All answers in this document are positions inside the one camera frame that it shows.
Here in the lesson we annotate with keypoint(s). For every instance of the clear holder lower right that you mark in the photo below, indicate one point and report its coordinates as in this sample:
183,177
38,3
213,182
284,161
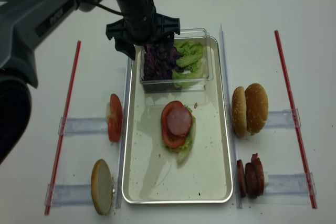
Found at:
289,184

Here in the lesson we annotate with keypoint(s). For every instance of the left red straw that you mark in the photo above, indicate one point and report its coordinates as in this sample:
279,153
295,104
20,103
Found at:
61,135

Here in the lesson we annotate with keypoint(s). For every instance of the brown bun right half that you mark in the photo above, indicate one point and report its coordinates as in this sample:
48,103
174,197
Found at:
257,108

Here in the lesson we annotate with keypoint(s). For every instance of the clear holder lower left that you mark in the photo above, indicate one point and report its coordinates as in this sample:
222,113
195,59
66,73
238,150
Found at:
58,195

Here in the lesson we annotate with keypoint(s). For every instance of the sausage slice middle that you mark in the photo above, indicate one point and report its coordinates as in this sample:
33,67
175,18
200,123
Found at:
251,181

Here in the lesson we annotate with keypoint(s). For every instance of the clear holder upper right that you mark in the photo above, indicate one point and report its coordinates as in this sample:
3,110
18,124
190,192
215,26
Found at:
285,119

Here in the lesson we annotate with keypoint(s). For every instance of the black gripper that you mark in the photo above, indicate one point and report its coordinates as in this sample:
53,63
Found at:
141,25

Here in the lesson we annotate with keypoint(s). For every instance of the tomato slice on burger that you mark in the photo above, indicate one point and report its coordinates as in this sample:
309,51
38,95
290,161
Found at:
169,139

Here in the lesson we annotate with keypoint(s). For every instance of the red straw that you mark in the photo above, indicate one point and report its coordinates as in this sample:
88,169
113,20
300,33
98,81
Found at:
61,135
310,184

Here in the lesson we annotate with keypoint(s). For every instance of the left clear divider rail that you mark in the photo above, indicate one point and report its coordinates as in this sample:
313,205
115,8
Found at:
126,99

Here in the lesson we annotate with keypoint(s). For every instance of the clear holder upper left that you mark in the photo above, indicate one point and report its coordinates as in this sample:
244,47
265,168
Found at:
81,126

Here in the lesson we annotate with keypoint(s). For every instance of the green lettuce pile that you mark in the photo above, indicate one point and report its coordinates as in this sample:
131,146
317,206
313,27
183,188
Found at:
190,63

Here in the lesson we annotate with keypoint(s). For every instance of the right clear divider rail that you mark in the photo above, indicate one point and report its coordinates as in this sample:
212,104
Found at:
230,133

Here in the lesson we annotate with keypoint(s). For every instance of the lettuce under tomato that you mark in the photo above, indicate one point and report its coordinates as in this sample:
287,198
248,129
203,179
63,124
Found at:
183,152

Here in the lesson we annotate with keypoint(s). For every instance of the clear holder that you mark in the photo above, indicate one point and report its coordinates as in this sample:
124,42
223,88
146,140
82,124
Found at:
285,119
289,184
58,195
81,126

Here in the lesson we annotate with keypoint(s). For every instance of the purple cabbage pile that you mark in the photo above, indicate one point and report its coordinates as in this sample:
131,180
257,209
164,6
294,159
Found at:
160,61

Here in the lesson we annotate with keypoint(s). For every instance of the clear plastic container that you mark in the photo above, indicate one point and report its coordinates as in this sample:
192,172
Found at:
157,86

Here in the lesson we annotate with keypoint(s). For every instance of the standing tomato slice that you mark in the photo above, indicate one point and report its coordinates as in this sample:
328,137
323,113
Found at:
115,118

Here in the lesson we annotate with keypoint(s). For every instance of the right red straw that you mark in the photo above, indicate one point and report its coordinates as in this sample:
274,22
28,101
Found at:
310,184

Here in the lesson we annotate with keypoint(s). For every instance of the sausage slice right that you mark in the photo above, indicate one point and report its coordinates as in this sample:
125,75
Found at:
255,160

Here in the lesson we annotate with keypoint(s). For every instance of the sesame bun left half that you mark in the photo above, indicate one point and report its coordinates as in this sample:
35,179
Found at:
238,111

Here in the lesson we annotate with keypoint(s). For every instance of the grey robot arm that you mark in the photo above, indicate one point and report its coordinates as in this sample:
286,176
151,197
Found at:
26,23

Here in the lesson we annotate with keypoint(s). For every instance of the sausage slice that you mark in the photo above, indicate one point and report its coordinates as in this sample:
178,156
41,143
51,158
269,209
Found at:
241,178
251,181
255,160

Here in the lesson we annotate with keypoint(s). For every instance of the clear divider rail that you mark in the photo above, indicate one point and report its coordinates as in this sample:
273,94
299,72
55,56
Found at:
230,133
126,99

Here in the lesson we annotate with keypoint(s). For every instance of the standing bun half left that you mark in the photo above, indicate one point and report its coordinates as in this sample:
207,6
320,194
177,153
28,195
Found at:
101,187

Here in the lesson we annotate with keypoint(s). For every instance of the sausage slice left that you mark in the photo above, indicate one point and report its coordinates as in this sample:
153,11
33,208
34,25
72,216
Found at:
241,178

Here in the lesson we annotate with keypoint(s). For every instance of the metal baking tray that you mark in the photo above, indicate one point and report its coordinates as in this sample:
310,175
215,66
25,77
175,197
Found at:
151,173

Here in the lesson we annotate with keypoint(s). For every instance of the pink ham slice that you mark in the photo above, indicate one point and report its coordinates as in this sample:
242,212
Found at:
179,121

